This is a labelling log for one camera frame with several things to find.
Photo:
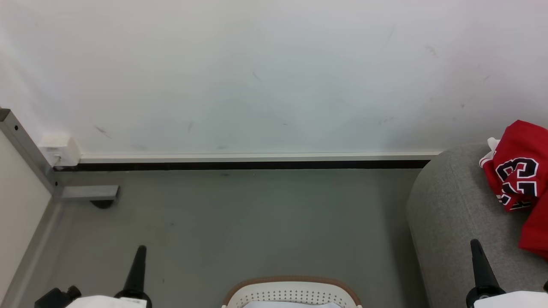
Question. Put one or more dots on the grey fabric sofa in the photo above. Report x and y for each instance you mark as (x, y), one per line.
(462, 214)

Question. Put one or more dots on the white and black baseboard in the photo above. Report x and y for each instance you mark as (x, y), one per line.
(257, 160)

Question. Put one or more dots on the red jersey number 23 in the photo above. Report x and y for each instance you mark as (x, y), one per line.
(520, 171)

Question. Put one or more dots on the grey metal partition frame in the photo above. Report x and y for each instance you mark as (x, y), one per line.
(28, 149)

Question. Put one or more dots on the white laundry basket brown rim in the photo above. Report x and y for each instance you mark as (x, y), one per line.
(291, 293)

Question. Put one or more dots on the black caster foot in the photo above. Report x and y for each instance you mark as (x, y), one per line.
(102, 204)

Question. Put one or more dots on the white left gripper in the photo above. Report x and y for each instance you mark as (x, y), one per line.
(128, 301)

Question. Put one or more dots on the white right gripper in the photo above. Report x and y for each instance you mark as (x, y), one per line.
(509, 300)

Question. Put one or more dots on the white partition panel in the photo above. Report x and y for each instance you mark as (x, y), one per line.
(19, 209)

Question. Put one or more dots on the white wall socket box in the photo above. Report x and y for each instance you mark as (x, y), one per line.
(60, 149)

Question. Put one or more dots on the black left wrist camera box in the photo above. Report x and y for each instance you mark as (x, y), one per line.
(53, 299)

